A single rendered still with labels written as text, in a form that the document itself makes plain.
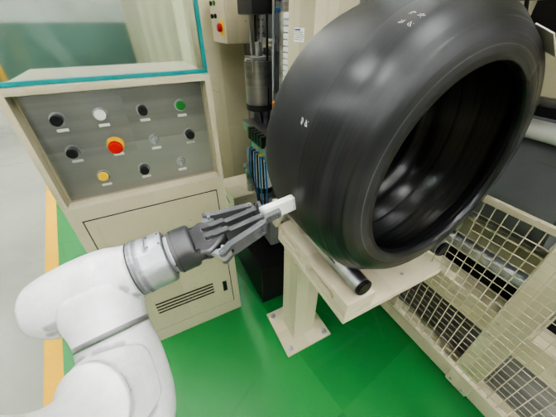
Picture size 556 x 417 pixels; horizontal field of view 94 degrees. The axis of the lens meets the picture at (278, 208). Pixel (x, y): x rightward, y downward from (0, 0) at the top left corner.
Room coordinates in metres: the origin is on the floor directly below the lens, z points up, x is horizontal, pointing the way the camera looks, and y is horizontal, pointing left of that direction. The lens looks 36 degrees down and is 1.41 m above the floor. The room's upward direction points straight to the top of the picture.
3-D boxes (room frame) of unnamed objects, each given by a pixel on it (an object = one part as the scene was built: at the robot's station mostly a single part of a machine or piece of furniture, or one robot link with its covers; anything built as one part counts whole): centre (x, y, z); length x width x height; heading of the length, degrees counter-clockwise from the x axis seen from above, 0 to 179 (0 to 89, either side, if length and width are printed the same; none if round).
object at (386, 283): (0.61, -0.25, 0.80); 0.37 x 0.36 x 0.02; 117
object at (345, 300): (0.54, -0.12, 0.83); 0.36 x 0.09 x 0.06; 27
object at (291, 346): (0.83, -0.11, 0.01); 0.27 x 0.27 x 0.02; 27
